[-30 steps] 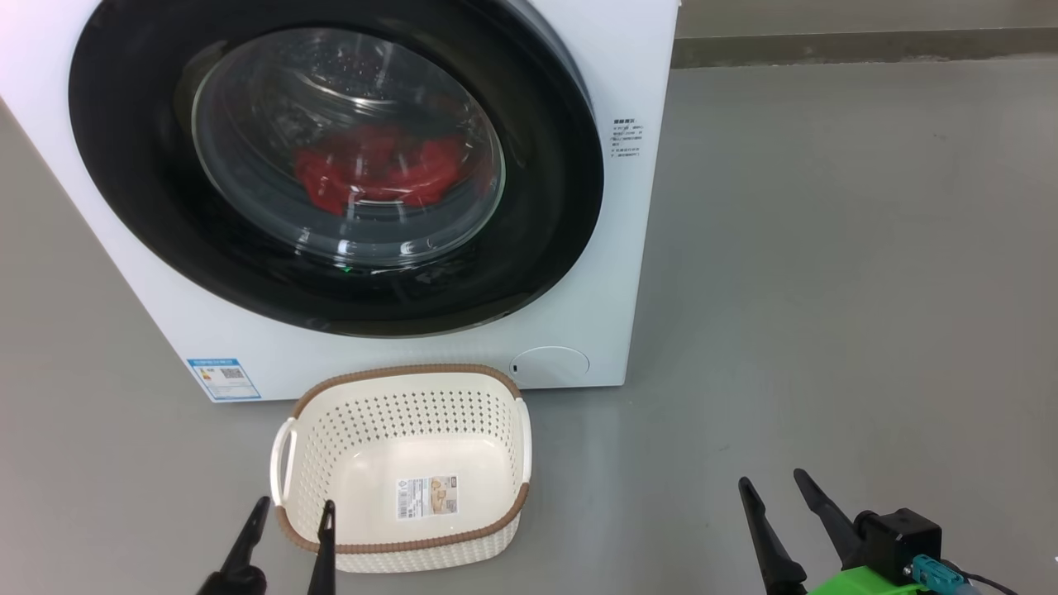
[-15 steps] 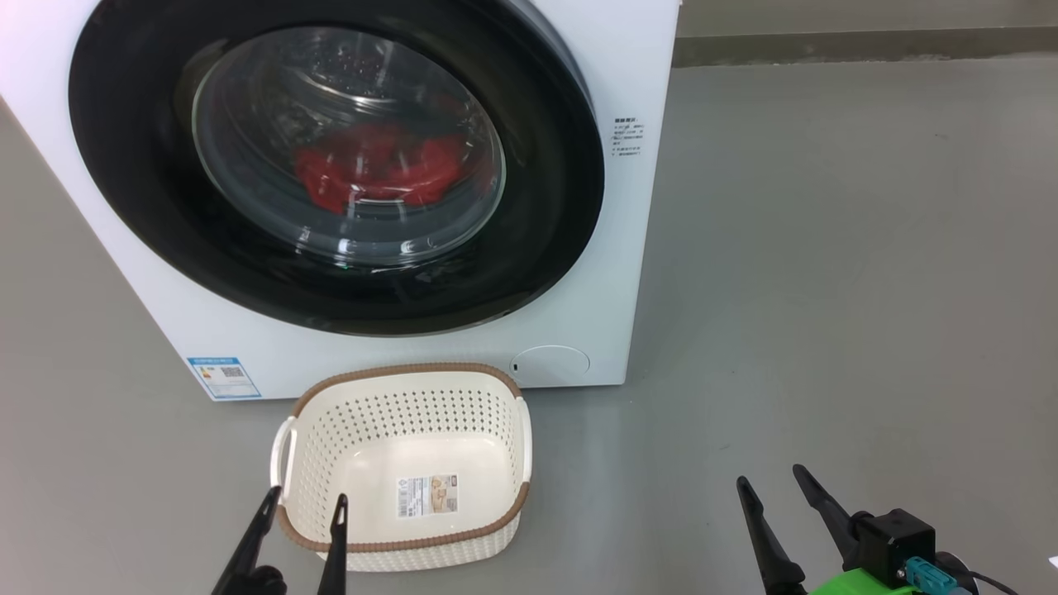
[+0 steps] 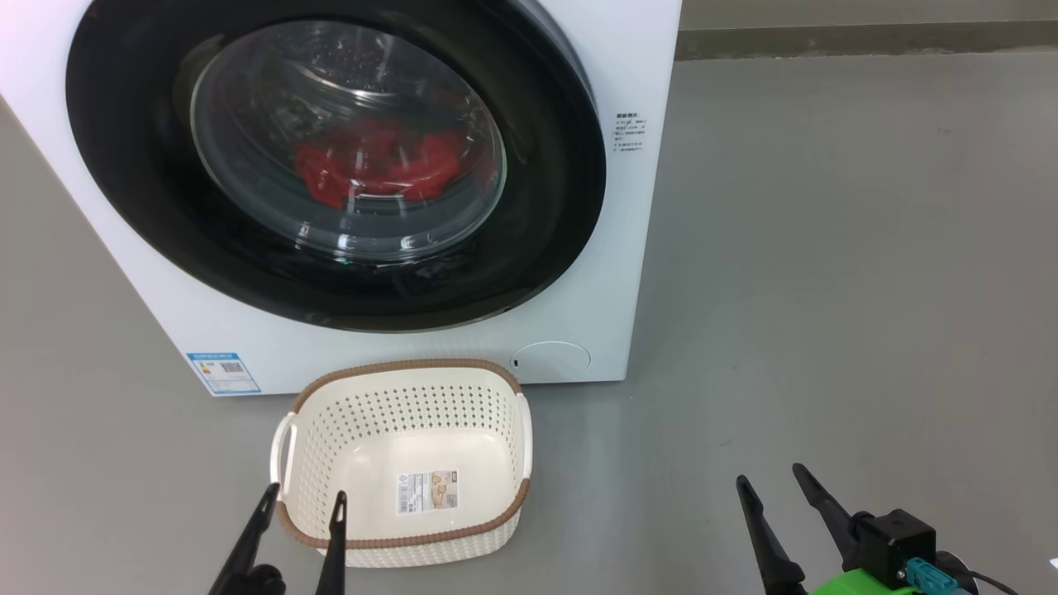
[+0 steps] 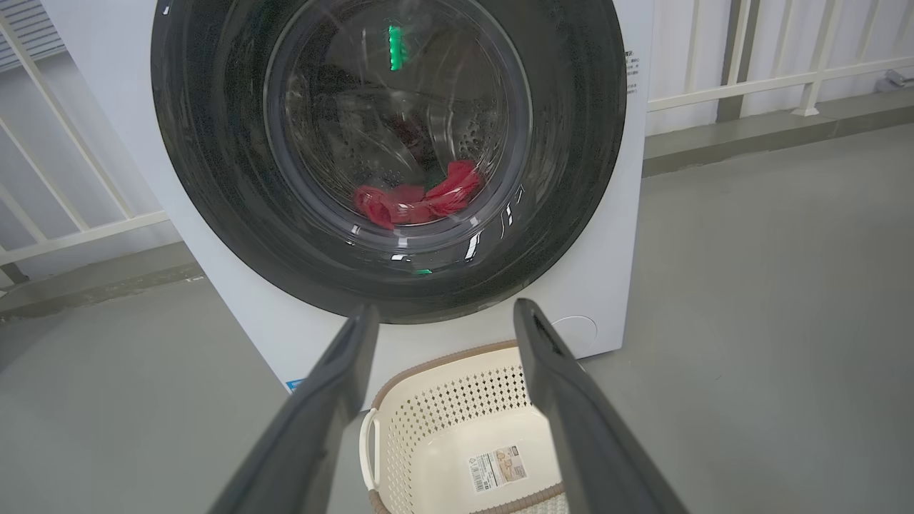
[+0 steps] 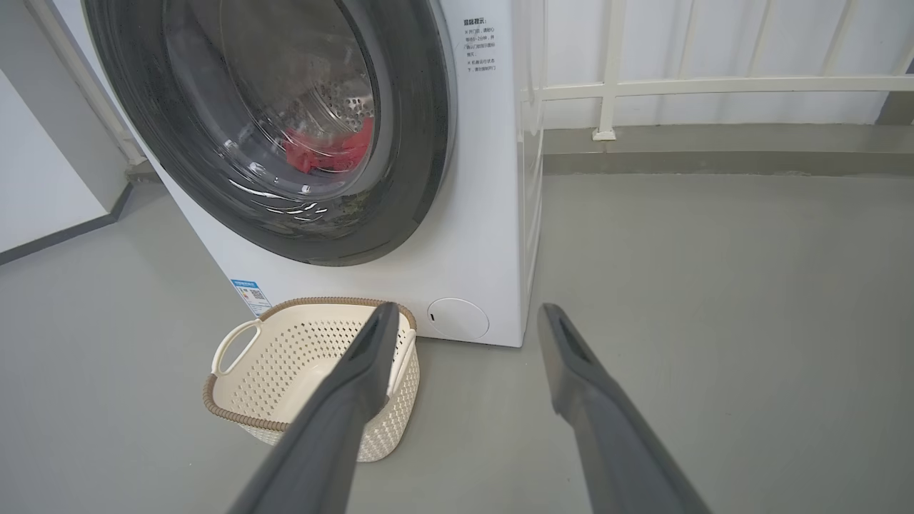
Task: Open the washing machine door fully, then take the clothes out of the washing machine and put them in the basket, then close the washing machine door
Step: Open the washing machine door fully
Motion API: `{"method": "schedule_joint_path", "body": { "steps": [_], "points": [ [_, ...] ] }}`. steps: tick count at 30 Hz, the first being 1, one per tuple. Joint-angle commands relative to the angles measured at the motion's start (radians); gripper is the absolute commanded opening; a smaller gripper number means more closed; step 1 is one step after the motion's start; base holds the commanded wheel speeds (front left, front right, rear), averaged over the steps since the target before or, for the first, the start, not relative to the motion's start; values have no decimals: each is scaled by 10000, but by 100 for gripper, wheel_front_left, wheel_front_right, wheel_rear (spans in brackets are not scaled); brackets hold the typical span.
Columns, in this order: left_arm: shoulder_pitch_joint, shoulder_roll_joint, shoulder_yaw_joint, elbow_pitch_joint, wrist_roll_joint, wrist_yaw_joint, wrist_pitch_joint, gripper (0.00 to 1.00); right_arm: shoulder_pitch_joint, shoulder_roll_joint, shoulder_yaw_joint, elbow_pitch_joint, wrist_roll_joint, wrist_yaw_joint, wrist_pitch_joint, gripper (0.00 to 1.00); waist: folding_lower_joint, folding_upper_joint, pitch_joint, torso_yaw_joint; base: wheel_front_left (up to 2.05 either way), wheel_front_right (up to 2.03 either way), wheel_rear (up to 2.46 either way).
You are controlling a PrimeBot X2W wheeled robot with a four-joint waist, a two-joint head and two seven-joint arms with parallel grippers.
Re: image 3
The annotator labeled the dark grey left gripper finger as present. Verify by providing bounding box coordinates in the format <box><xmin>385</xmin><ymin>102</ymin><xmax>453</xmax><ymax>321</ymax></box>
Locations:
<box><xmin>208</xmin><ymin>483</ymin><xmax>286</xmax><ymax>595</ymax></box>
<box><xmin>315</xmin><ymin>491</ymin><xmax>349</xmax><ymax>595</ymax></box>

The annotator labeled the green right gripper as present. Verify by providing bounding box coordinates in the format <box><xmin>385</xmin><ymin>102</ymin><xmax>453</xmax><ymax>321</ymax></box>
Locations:
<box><xmin>736</xmin><ymin>463</ymin><xmax>920</xmax><ymax>595</ymax></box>

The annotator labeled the red garment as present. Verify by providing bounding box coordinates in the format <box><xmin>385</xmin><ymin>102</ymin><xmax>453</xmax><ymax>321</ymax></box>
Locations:
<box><xmin>293</xmin><ymin>120</ymin><xmax>497</xmax><ymax>209</ymax></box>

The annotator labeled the black ring glass washer door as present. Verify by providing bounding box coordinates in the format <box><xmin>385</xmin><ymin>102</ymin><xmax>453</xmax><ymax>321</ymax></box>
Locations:
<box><xmin>64</xmin><ymin>0</ymin><xmax>608</xmax><ymax>333</ymax></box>

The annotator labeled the paper label in basket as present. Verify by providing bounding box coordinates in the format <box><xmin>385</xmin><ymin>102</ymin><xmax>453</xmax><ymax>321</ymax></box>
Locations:
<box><xmin>397</xmin><ymin>469</ymin><xmax>460</xmax><ymax>515</ymax></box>

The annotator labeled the cream perforated laundry basket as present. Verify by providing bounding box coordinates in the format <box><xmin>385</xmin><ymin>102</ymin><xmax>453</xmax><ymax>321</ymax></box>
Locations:
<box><xmin>269</xmin><ymin>358</ymin><xmax>534</xmax><ymax>569</ymax></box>

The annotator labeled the white front-load washing machine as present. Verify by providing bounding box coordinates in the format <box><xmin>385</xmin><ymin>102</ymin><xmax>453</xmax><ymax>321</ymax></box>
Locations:
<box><xmin>0</xmin><ymin>0</ymin><xmax>684</xmax><ymax>397</ymax></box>

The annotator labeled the blue energy label sticker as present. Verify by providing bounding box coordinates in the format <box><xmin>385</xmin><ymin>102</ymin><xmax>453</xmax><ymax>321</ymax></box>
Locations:
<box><xmin>186</xmin><ymin>352</ymin><xmax>262</xmax><ymax>396</ymax></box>

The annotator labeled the round white filter cover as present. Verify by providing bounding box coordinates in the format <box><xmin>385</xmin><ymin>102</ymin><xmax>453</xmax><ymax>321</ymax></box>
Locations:
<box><xmin>510</xmin><ymin>340</ymin><xmax>592</xmax><ymax>384</ymax></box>

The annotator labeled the teal cable connector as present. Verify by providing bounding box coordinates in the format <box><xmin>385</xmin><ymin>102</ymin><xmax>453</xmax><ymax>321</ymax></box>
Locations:
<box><xmin>905</xmin><ymin>558</ymin><xmax>960</xmax><ymax>594</ymax></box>

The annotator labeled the thin black cable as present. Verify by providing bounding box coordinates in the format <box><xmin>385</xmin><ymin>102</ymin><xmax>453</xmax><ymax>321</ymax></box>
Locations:
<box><xmin>967</xmin><ymin>570</ymin><xmax>1022</xmax><ymax>595</ymax></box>

